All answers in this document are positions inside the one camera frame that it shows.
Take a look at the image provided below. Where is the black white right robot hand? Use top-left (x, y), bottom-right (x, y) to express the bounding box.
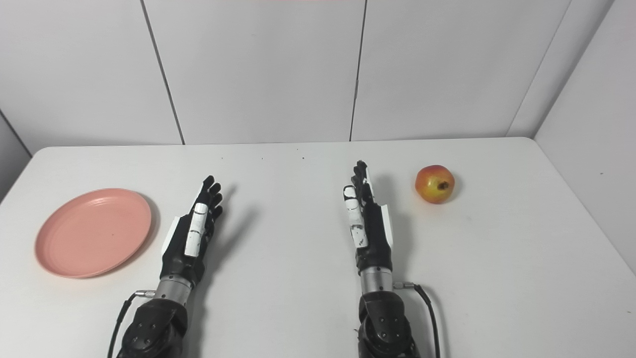
top-left (342, 160), bottom-right (394, 275)

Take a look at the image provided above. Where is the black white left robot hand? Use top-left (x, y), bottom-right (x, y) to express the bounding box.
top-left (160, 175), bottom-right (224, 288)

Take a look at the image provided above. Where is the red yellow pomegranate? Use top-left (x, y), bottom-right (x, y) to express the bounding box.
top-left (415, 165), bottom-right (456, 204)

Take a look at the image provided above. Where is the pink round plate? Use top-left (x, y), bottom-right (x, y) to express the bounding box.
top-left (35, 188), bottom-right (153, 278)

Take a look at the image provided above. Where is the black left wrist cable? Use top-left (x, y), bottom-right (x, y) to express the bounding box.
top-left (107, 290), bottom-right (156, 358)

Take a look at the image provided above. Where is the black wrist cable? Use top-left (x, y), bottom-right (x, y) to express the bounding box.
top-left (393, 281), bottom-right (442, 358)
top-left (107, 290), bottom-right (156, 358)

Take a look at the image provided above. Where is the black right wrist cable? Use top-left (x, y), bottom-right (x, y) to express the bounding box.
top-left (393, 281), bottom-right (442, 358)

